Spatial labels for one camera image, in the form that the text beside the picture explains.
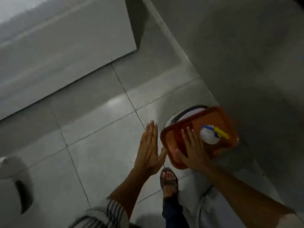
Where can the person's right hand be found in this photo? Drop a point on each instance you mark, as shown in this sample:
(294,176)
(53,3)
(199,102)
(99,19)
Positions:
(195,155)

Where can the person's left hand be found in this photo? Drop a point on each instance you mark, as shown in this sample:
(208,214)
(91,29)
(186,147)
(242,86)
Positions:
(147,154)

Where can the person's left thumb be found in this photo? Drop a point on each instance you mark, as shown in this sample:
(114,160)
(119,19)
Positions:
(162,154)

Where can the person's right thumb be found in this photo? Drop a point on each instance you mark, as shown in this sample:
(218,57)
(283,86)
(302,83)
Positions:
(181,155)

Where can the person's left forearm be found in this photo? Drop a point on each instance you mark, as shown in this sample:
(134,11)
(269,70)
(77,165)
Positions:
(129,189)

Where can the person's right forearm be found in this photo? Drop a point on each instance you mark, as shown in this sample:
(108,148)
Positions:
(242,197)

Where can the grey sandal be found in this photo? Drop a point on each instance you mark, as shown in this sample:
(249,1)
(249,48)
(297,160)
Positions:
(169,182)

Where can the white spray bottle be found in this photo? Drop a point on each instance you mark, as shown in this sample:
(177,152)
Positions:
(209,135)

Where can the orange plastic tray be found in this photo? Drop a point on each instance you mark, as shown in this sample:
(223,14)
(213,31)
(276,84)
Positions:
(215,118)

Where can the blue jeans leg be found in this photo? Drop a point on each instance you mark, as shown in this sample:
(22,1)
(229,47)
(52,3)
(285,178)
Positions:
(173,213)

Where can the light grey garment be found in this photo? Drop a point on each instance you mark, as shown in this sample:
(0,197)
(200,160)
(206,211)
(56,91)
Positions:
(213,211)

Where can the striped shirt sleeve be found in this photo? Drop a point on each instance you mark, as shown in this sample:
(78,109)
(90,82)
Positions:
(111,216)

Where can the grey door panel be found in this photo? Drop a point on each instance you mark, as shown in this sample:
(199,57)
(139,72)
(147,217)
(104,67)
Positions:
(59,49)

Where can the white toilet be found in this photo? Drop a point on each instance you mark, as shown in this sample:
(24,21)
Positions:
(9,194)

